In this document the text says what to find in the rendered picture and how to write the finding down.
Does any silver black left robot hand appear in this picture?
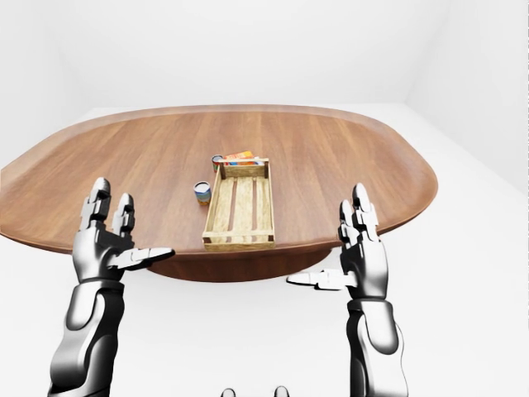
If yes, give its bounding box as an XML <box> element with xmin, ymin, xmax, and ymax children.
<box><xmin>71</xmin><ymin>177</ymin><xmax>176</xmax><ymax>284</ymax></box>

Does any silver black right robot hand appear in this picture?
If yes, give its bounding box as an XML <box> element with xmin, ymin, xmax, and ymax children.
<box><xmin>286</xmin><ymin>182</ymin><xmax>390</xmax><ymax>302</ymax></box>

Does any blue orange soup tin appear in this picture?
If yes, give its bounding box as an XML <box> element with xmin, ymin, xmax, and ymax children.
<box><xmin>193</xmin><ymin>180</ymin><xmax>212</xmax><ymax>207</ymax></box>

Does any wooden slat tray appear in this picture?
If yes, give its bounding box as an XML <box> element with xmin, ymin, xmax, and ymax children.
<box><xmin>201</xmin><ymin>157</ymin><xmax>277</xmax><ymax>252</ymax></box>

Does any orange printed food box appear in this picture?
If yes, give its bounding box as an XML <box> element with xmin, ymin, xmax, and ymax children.
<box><xmin>223</xmin><ymin>150</ymin><xmax>261</xmax><ymax>167</ymax></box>

